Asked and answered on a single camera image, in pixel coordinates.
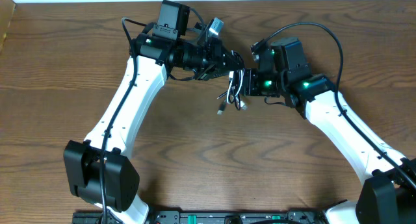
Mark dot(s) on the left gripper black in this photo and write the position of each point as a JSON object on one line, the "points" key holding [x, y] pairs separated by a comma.
{"points": [[216, 60]]}

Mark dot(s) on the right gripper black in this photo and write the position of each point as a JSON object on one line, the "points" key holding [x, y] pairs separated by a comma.
{"points": [[251, 75]]}

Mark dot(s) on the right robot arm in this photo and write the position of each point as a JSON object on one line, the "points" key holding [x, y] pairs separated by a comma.
{"points": [[387, 176]]}

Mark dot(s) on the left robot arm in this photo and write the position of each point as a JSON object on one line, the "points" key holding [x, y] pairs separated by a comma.
{"points": [[98, 168]]}

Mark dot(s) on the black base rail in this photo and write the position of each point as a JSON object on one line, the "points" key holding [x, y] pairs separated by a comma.
{"points": [[177, 217]]}

